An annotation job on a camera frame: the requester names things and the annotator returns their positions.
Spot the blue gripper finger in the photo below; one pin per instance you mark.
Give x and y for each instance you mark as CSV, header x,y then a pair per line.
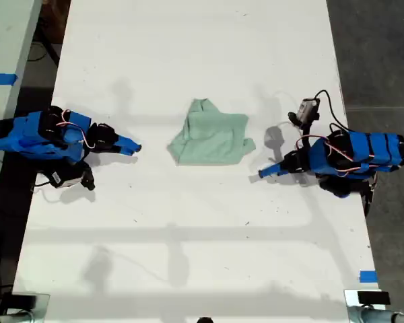
x,y
129,143
272,167
271,173
128,151

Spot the blue and black arm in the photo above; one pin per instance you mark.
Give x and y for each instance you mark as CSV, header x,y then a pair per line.
x,y
27,134
373,151

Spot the pale green T-shirt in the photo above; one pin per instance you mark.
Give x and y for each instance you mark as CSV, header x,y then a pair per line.
x,y
212,138

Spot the long blue tape strip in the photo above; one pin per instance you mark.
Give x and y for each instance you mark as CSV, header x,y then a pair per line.
x,y
0,79

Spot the short blue tape strip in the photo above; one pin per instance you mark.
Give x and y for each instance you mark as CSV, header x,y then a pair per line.
x,y
368,276

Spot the white side table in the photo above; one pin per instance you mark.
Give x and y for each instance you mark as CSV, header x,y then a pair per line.
x,y
6,40

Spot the small black box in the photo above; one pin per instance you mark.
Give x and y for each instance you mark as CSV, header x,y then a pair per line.
x,y
373,297
24,301

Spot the grey metal pipe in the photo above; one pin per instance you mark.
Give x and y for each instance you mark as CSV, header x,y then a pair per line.
x,y
6,318
384,315

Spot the camera black stalk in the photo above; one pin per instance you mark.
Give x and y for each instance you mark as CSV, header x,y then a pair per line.
x,y
84,165
305,134

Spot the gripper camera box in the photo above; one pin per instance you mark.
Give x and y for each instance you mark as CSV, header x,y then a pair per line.
x,y
67,178
306,109

